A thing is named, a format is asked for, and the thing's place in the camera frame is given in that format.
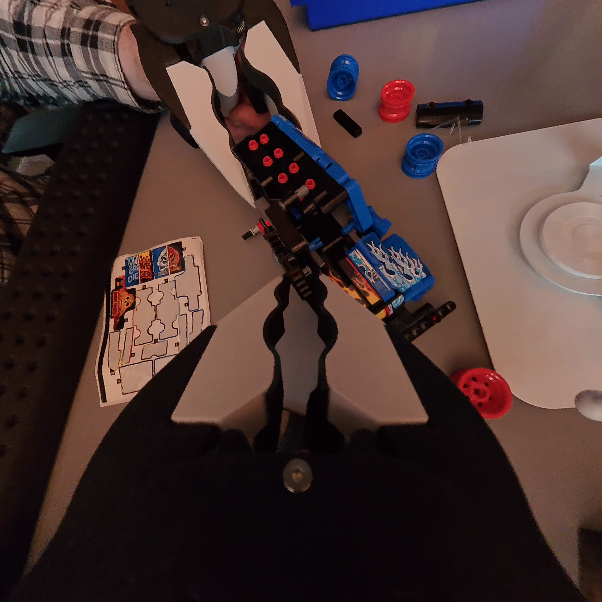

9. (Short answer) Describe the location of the person's left hand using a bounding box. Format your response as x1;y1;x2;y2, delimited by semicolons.
226;89;271;142

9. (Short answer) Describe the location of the blue wheel rim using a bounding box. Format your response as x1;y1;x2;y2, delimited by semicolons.
401;133;445;180
326;53;361;102

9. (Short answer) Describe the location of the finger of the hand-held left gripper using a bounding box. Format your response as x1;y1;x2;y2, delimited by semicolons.
242;20;322;148
165;61;258;210

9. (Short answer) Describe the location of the clear round disc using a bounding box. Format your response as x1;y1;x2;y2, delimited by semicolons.
520;190;602;297

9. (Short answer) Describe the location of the brick-built toy truck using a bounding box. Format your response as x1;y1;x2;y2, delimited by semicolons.
230;113;457;341

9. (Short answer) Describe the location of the blue storage bin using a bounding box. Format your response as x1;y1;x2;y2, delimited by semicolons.
290;0;487;32

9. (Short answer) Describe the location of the small black brick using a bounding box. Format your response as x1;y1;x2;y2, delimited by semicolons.
333;108;363;138

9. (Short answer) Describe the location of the white stand with base plate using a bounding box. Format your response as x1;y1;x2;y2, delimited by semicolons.
436;117;602;410

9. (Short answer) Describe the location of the person's left forearm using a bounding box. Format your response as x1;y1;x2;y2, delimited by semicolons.
0;0;163;114

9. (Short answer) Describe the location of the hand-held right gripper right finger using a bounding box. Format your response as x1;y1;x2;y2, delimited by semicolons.
308;275;430;440

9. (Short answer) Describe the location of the red wheel rim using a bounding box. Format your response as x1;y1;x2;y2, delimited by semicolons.
448;367;513;420
378;79;417;124

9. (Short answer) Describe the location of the clear plastic wrap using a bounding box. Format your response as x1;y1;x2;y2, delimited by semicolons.
435;115;473;142

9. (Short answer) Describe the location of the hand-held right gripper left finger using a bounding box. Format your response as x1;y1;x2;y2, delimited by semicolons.
170;275;288;443

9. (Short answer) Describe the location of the sticker sheet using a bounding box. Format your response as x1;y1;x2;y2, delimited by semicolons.
95;236;211;407

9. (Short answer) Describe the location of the black dotted pad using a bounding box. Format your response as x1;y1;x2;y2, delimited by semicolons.
0;99;163;589

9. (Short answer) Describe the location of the black cylinder part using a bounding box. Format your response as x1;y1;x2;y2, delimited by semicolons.
415;99;485;129

